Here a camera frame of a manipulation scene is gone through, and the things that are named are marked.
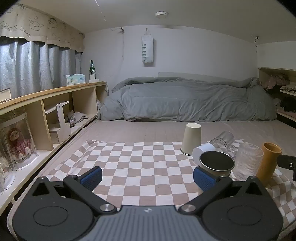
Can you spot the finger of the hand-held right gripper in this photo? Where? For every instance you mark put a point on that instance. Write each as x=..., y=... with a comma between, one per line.
x=288, y=163

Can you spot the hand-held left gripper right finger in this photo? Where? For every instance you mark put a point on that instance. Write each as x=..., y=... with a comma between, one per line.
x=203, y=179

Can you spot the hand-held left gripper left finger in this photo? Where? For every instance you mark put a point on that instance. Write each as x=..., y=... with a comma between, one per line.
x=92, y=178

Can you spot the black metal cup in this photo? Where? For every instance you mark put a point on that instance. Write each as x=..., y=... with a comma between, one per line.
x=216, y=162

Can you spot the amber wooden cup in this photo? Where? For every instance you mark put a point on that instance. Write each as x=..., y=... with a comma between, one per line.
x=268, y=162

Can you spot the small white cup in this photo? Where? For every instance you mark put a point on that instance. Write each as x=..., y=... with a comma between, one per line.
x=202, y=150

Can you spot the cream plastic cup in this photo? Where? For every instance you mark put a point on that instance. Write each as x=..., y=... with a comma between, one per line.
x=191, y=139

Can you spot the ribbed clear glass cup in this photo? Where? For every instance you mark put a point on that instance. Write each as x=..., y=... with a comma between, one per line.
x=246, y=162

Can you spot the clear smooth glass cup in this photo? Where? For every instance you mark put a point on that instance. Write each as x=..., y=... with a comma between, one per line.
x=223, y=140

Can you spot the checkered cloth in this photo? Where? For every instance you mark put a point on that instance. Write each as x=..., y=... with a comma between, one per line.
x=143, y=166

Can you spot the small wooden stool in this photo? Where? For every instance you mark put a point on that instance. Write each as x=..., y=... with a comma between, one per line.
x=60, y=125

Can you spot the crumpled grey cloth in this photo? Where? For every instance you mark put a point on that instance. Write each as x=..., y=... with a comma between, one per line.
x=77, y=115

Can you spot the grey duvet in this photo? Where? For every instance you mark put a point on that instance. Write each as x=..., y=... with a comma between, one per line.
x=185, y=99

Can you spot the plush doll in clear case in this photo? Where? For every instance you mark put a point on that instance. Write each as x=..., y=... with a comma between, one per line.
x=17, y=143

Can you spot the pile of folded clothes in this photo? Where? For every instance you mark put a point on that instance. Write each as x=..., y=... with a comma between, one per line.
x=278, y=81

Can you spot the long wooden shelf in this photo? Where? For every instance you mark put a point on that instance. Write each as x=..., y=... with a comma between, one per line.
x=57, y=102

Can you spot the clear case with white plush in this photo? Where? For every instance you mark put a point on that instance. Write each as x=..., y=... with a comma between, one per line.
x=3, y=169

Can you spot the tissue box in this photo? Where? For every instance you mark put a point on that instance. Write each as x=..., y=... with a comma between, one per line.
x=75, y=79

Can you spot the small white box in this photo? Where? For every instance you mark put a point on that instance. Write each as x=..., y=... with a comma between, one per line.
x=93, y=77

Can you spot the green glass bottle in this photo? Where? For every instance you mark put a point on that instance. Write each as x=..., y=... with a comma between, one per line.
x=92, y=68

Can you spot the beige book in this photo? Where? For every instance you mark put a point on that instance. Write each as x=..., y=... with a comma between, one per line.
x=4, y=95

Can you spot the grey curtain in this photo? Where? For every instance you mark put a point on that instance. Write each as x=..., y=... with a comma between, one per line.
x=34, y=67

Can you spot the white hanging bag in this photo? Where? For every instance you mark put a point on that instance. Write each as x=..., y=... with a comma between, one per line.
x=147, y=49

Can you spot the beige doodled valance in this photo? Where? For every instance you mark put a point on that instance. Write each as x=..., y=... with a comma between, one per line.
x=39, y=26

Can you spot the round ceiling lamp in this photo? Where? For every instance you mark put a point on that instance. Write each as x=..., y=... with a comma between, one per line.
x=161, y=14

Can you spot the wooden wall shelf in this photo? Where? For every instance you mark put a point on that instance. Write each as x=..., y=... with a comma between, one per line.
x=286, y=92

